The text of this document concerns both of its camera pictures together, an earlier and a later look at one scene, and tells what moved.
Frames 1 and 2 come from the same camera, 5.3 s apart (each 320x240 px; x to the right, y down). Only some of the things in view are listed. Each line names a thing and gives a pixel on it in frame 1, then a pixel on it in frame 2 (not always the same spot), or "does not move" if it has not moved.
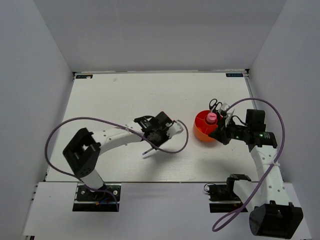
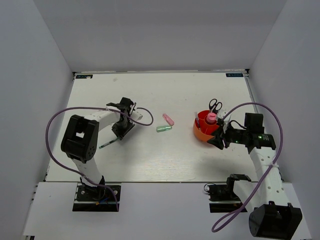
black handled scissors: x=213 y=107 does not move
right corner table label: x=234 y=75 does not move
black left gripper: x=158 y=144 -> x=122 y=133
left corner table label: x=84 y=76 does not move
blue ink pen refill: x=146 y=151 -> x=197 y=121
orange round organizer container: x=202 y=128 does not move
